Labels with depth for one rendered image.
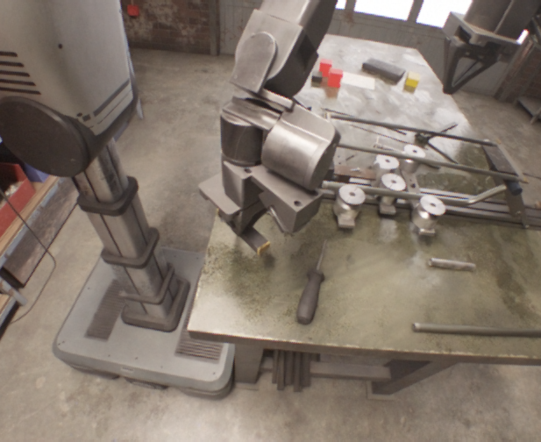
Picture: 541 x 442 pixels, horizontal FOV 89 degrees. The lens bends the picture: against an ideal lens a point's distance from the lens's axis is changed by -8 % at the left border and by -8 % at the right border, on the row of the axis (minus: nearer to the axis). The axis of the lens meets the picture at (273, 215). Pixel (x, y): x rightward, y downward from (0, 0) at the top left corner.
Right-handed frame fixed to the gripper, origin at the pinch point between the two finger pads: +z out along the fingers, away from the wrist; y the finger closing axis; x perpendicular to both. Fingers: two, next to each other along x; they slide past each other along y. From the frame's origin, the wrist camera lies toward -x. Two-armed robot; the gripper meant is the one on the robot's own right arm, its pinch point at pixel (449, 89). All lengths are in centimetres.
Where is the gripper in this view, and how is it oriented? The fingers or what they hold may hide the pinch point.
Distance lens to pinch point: 54.3
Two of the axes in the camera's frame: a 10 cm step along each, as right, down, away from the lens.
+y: 1.0, -7.5, 6.6
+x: -9.9, -1.6, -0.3
